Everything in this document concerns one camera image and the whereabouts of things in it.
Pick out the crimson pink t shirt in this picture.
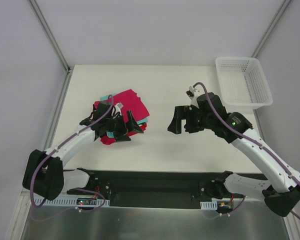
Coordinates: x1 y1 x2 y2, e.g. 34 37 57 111
91 89 150 136

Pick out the red t shirt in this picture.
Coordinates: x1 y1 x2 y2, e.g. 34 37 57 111
100 131 116 146

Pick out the teal t shirt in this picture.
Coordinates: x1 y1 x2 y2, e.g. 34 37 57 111
112 89 150 124

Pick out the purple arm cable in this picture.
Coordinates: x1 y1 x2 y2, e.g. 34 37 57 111
30 94 116 208
194 82 300 228

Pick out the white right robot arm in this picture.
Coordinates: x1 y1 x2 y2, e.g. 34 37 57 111
167 92 300 217

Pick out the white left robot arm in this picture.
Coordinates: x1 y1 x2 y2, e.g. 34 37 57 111
22 101 149 201

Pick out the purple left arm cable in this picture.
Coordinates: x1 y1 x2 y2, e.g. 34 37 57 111
30 94 116 208

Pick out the white plastic basket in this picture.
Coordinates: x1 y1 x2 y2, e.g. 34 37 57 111
215 56 273 110

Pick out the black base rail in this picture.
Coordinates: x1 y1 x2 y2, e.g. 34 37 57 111
55 169 251 210

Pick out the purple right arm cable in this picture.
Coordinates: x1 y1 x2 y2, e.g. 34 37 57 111
194 82 300 228

